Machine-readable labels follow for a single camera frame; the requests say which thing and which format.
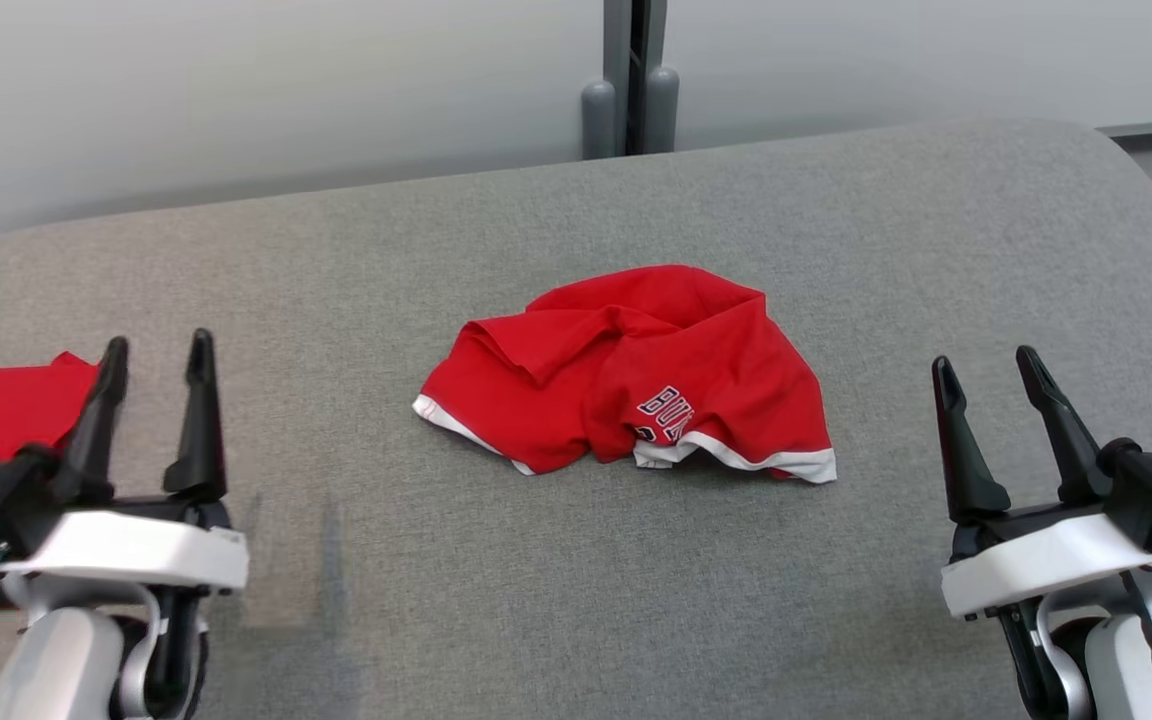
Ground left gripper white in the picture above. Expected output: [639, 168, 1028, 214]
[0, 328, 249, 593]

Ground grey partition post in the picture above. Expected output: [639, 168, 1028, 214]
[602, 0, 668, 158]

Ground red shorts with white trim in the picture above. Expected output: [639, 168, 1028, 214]
[413, 264, 838, 485]

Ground grey cylindrical post foot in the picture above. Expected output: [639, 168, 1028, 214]
[581, 80, 619, 161]
[644, 66, 682, 154]

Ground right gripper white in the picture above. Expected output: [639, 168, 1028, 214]
[931, 345, 1152, 619]

